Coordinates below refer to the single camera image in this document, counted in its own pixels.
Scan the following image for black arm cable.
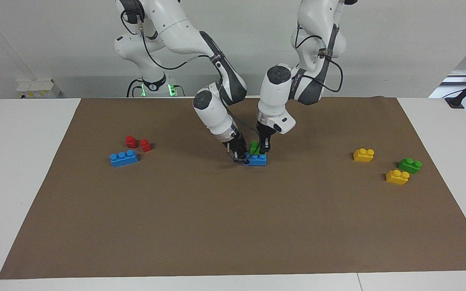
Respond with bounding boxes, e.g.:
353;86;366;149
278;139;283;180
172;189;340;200
294;24;343;93
121;9;258;138

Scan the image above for black right base cable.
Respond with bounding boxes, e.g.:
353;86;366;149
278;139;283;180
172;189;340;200
126;78;144;98

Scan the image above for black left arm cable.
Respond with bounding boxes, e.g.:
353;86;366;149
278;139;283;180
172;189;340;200
294;24;343;93

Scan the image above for blue toy brick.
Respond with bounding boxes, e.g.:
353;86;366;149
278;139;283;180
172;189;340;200
242;153;267;167
110;150;139;168

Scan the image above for white wall socket box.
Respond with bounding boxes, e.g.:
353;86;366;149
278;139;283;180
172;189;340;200
16;78;61;99

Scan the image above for brown table mat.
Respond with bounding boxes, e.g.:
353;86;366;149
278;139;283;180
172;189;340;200
0;96;466;280

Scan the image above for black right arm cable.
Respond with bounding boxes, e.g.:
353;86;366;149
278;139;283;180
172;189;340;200
121;9;258;138

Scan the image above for yellow toy brick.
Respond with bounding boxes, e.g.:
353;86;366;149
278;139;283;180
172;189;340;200
353;148;375;163
386;169;410;186

